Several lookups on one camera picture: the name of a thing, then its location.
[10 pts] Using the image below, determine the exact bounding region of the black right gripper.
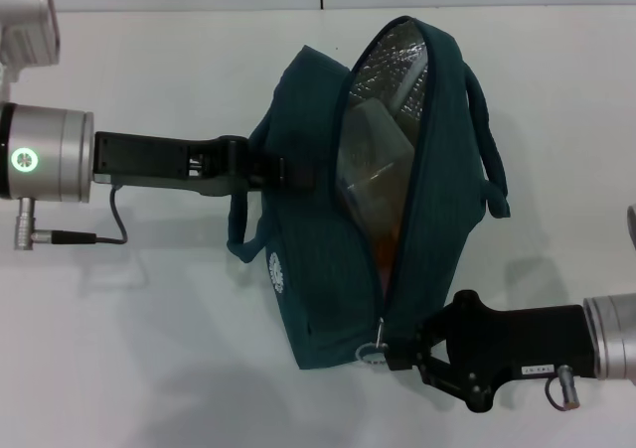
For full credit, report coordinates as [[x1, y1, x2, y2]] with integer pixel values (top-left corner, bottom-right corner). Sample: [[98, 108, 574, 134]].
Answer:
[[385, 290, 598, 414]]

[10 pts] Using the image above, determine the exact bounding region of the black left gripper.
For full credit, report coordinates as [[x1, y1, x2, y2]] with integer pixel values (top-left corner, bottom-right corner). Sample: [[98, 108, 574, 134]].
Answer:
[[92, 130, 316, 199]]

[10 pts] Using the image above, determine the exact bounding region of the clear food container blue seal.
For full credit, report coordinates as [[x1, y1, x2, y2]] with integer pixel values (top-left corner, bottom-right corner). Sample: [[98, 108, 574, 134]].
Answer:
[[337, 97, 416, 204]]

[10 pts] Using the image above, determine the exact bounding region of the yellow banana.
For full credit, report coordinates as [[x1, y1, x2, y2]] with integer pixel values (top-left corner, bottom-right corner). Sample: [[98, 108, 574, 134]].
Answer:
[[375, 226, 404, 273]]

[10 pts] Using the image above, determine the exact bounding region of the dark teal insulated lunch bag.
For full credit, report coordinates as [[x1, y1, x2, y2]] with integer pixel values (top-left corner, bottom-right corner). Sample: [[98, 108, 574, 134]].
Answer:
[[226, 15, 513, 373]]

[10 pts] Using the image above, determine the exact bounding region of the dark left arm cable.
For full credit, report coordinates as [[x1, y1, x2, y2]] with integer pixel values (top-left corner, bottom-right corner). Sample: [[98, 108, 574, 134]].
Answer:
[[30, 184, 131, 246]]

